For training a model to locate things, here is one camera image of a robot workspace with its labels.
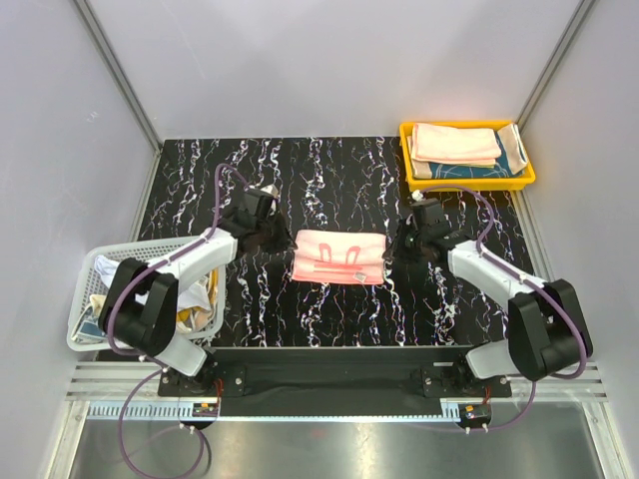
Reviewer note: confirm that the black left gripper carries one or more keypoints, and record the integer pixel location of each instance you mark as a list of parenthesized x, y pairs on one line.
[(285, 241)]

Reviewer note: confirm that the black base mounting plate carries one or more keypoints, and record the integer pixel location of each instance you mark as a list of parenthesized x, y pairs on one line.
[(335, 363)]

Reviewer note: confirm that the yellow brown bear towel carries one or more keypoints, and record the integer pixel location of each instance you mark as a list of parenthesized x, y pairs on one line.
[(195, 319)]

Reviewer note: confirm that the orange connector box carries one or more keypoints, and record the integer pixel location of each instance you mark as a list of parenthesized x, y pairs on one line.
[(476, 413), (206, 409)]

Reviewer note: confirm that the left orange connector box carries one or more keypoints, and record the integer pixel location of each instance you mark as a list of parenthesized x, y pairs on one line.
[(206, 409)]

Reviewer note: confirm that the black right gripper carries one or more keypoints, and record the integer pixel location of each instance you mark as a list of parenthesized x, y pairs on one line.
[(395, 252)]

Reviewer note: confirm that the light blue white towel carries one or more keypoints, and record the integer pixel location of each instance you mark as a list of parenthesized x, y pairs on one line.
[(107, 267)]

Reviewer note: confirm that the pink white rabbit towel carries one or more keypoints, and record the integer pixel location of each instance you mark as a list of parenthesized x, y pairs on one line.
[(339, 258)]

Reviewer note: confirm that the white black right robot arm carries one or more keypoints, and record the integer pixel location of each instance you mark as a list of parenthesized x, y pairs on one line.
[(546, 331)]

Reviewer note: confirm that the blue white patterned towel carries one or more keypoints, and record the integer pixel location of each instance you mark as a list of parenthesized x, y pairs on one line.
[(87, 329)]

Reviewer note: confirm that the aluminium frame rail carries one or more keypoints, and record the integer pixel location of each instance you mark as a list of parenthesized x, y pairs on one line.
[(115, 380)]

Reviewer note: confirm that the white plastic laundry basket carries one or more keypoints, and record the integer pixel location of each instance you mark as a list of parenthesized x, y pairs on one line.
[(90, 279)]

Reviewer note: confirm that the folded light pink towel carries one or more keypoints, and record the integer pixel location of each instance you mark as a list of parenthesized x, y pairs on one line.
[(453, 146)]

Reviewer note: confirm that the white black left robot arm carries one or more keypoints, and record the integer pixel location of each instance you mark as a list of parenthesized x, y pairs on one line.
[(141, 306)]

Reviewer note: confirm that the right orange connector box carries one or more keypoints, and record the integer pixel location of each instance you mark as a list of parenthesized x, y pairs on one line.
[(476, 413)]

